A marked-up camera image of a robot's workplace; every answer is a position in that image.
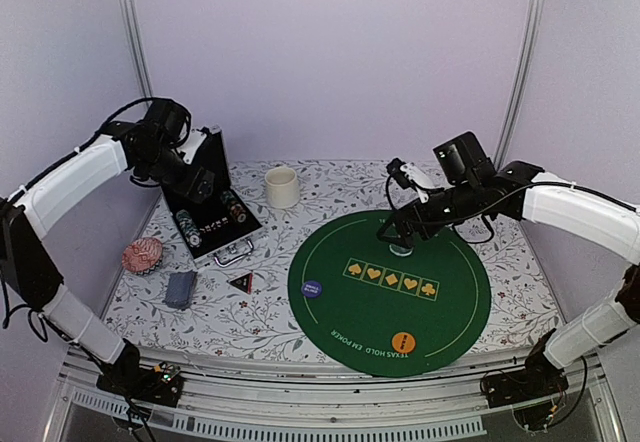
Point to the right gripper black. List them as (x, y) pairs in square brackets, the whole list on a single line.
[(404, 218)]

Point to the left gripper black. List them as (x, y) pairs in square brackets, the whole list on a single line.
[(186, 187)]

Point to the clear dealer button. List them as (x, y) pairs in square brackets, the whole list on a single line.
[(400, 251)]

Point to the aluminium poker chip case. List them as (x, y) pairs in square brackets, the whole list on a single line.
[(224, 241)]

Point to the purple small blind button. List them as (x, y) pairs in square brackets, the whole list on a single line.
[(311, 289)]

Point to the orange big blind button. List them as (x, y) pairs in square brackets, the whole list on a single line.
[(403, 342)]

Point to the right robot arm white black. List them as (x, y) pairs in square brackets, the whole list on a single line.
[(523, 191)]

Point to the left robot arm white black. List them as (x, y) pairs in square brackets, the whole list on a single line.
[(154, 141)]

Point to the poker chip row right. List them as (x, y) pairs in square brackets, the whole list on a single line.
[(233, 206)]

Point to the green round poker mat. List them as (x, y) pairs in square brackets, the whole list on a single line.
[(440, 294)]

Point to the white ceramic cup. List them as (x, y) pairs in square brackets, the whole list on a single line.
[(282, 187)]

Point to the red patterned bowl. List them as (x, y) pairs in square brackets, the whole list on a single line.
[(142, 256)]

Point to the blue playing card deck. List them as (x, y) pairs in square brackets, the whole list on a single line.
[(180, 288)]

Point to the black triangular button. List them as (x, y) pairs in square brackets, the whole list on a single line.
[(243, 282)]

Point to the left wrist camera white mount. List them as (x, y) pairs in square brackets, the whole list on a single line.
[(195, 139)]

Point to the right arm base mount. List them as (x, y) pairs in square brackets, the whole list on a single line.
[(535, 380)]

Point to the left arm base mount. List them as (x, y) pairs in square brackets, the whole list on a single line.
[(161, 385)]

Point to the left aluminium frame post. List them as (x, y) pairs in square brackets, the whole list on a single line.
[(134, 40)]

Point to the aluminium frame post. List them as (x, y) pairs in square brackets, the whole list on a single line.
[(508, 129), (134, 40)]

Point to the right aluminium frame post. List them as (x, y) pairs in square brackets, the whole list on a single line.
[(508, 129)]

